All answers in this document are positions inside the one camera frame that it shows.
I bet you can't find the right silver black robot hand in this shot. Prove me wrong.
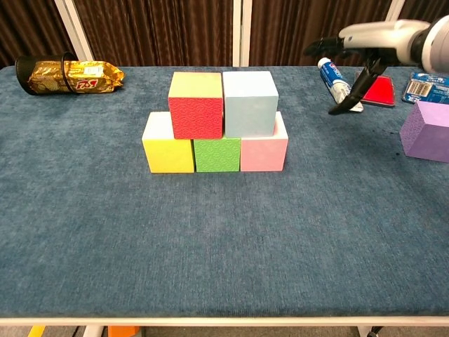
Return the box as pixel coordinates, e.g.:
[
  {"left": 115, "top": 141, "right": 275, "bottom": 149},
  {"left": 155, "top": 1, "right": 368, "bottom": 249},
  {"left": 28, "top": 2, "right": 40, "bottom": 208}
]
[{"left": 303, "top": 19, "right": 431, "bottom": 116}]

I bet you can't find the light blue cube block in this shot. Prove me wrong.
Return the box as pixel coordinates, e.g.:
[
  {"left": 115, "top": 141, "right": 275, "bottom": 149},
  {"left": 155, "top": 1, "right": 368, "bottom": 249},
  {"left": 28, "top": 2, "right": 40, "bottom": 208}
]
[{"left": 222, "top": 71, "right": 280, "bottom": 138}]

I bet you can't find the pink cube block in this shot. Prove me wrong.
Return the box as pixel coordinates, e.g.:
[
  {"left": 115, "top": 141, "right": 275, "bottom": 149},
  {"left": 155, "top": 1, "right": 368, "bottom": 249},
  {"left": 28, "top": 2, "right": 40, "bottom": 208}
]
[{"left": 239, "top": 111, "right": 289, "bottom": 173}]

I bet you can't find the red cube block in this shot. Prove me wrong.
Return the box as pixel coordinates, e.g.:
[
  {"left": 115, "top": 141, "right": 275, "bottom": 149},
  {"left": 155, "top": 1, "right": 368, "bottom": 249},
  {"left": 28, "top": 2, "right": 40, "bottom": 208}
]
[{"left": 168, "top": 72, "right": 225, "bottom": 140}]

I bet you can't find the yellow cube block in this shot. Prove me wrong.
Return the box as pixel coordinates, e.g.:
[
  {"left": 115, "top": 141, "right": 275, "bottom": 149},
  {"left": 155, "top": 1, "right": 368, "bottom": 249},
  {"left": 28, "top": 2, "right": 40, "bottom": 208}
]
[{"left": 141, "top": 111, "right": 196, "bottom": 174}]

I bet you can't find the purple cube block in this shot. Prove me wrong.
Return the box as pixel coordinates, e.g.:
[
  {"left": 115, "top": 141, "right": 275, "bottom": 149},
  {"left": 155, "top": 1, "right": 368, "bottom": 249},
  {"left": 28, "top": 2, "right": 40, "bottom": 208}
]
[{"left": 399, "top": 100, "right": 449, "bottom": 164}]

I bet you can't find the green cube block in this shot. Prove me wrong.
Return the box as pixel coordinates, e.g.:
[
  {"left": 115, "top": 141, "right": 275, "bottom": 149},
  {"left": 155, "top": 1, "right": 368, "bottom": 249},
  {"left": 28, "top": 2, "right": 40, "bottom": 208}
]
[{"left": 192, "top": 136, "right": 242, "bottom": 173}]

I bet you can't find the red ink pad case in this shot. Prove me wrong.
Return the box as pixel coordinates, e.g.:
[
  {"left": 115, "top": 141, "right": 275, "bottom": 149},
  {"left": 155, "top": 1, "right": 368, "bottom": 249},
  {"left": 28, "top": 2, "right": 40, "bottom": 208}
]
[{"left": 354, "top": 71, "right": 396, "bottom": 108}]

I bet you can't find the brown pleated curtain panel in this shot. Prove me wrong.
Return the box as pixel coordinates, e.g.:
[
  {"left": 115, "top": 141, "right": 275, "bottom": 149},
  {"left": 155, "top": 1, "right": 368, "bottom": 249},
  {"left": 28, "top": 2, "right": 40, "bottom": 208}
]
[
  {"left": 0, "top": 0, "right": 76, "bottom": 70},
  {"left": 73, "top": 0, "right": 235, "bottom": 67},
  {"left": 249, "top": 0, "right": 392, "bottom": 67},
  {"left": 380, "top": 0, "right": 449, "bottom": 68}
]

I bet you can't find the blue white toothpaste tube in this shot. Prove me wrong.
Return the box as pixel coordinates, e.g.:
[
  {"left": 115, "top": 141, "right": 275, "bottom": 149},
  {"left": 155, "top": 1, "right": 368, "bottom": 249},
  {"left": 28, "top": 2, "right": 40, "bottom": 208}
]
[{"left": 317, "top": 57, "right": 365, "bottom": 113}]

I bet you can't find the blue cookie box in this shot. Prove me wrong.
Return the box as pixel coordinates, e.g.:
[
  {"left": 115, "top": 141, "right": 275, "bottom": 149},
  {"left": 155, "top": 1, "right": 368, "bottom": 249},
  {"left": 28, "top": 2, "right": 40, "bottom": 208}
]
[{"left": 401, "top": 72, "right": 449, "bottom": 105}]

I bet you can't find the gold foil snack packet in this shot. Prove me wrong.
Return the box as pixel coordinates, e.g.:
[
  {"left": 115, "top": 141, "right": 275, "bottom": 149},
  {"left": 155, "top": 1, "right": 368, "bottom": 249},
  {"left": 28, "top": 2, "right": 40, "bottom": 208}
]
[{"left": 27, "top": 60, "right": 125, "bottom": 94}]

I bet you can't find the black mesh pen cup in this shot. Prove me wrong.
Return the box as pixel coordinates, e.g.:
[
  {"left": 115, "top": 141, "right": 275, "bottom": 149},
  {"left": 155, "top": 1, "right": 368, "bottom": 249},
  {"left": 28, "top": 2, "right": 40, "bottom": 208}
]
[{"left": 15, "top": 52, "right": 79, "bottom": 96}]

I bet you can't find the orange object under table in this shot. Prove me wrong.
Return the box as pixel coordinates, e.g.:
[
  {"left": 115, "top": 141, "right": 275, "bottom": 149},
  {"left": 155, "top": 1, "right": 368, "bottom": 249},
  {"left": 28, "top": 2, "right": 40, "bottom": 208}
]
[{"left": 107, "top": 326, "right": 141, "bottom": 337}]

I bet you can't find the white partition post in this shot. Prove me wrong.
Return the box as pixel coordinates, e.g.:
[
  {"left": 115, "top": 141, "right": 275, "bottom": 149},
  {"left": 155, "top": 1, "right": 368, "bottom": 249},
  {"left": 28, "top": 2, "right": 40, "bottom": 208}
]
[
  {"left": 368, "top": 0, "right": 406, "bottom": 67},
  {"left": 232, "top": 0, "right": 253, "bottom": 67},
  {"left": 54, "top": 0, "right": 95, "bottom": 62}
]

